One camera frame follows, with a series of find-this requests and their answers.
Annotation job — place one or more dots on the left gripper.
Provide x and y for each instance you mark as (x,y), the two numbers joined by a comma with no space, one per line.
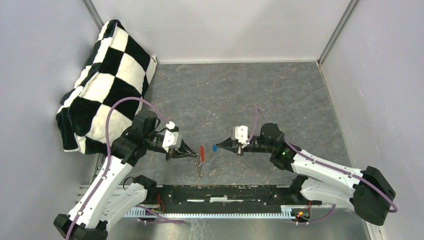
(184,147)

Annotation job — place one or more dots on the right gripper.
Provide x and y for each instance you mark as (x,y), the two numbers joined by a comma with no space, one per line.
(233,147)

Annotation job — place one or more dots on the red key tag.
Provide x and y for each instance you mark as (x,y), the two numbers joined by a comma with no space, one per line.
(202,153)

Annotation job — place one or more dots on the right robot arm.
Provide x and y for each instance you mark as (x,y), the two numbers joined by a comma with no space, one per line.
(365,191)

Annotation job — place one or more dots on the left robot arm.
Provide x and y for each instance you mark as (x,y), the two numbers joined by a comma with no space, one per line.
(96,213)

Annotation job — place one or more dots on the left electronics board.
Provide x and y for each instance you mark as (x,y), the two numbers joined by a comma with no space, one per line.
(158,208)

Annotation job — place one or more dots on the electronics board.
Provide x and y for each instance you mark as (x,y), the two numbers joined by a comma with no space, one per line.
(304,216)
(158,208)

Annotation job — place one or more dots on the right electronics board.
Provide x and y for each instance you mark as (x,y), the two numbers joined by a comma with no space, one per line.
(304,216)

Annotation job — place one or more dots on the black white checkered pillow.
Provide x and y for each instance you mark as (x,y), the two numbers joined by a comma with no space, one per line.
(106,96)

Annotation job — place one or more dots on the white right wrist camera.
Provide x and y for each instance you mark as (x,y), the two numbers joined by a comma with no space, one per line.
(240,134)

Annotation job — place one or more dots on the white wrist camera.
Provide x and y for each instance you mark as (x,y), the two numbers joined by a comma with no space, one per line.
(240,134)
(172,138)

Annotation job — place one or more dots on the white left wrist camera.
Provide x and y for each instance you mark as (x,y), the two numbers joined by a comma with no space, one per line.
(172,138)

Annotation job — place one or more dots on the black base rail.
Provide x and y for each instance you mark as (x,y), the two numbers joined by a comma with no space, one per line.
(226,199)

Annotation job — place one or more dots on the white toothed cable duct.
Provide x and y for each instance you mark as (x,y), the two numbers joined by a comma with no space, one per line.
(284,213)

